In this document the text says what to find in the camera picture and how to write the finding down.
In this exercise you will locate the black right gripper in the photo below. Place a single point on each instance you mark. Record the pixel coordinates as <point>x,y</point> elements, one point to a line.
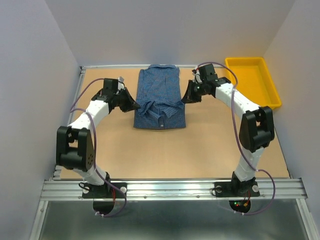
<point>189,97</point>

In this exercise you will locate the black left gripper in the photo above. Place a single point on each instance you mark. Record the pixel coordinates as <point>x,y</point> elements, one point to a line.
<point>131,104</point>

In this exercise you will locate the blue checked long sleeve shirt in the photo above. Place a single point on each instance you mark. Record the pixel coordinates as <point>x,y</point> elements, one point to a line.
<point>159,97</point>

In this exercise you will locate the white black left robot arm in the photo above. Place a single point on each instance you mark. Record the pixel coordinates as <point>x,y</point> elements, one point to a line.
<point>76,144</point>

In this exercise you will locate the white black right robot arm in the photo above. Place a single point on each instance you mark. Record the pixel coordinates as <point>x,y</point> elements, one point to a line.
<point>254,135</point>

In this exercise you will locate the yellow plastic bin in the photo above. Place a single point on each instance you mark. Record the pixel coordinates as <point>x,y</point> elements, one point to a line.
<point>254,80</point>

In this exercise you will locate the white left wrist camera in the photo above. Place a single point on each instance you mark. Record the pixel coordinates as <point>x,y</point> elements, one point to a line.
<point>121,84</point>

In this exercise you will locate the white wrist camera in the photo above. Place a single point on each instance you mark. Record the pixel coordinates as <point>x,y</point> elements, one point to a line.
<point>197,77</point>
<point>121,84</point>

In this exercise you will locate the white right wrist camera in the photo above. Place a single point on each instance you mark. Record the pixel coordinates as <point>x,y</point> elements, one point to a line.
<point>197,77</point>

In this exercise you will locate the aluminium back rail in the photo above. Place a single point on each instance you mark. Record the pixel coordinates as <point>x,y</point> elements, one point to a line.
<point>131,66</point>

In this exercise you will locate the aluminium rail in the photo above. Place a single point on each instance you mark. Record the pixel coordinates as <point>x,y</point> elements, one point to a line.
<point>166,190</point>
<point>131,66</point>
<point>69,116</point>

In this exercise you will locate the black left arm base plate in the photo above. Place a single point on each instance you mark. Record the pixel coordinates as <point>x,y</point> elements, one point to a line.
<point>117,190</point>

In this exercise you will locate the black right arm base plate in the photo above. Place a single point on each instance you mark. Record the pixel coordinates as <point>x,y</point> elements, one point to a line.
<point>227,189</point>

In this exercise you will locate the aluminium left side rail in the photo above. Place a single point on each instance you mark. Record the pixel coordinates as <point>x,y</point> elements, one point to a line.
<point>69,116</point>

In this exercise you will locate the aluminium front rail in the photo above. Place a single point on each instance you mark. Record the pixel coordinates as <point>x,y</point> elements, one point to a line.
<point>166,190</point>

